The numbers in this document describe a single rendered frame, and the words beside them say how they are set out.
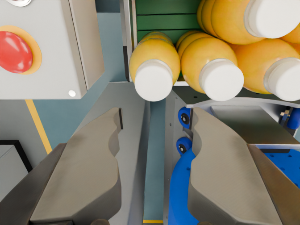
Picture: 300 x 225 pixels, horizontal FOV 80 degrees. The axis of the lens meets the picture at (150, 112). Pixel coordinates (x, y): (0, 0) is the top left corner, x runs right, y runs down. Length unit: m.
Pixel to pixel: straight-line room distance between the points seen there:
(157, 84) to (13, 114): 1.76
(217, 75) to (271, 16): 0.06
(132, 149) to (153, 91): 0.51
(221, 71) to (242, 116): 0.20
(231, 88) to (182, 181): 0.17
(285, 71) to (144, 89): 0.14
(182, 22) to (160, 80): 0.20
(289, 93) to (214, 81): 0.08
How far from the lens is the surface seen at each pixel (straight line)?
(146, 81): 0.19
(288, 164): 0.40
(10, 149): 1.96
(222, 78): 0.19
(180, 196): 0.29
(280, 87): 0.22
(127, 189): 0.56
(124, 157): 0.65
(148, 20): 0.37
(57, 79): 0.20
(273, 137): 0.34
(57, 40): 0.19
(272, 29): 0.20
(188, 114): 0.34
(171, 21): 0.37
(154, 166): 1.81
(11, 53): 0.20
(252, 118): 0.38
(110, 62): 1.35
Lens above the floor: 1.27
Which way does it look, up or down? 61 degrees down
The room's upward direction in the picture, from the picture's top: 175 degrees counter-clockwise
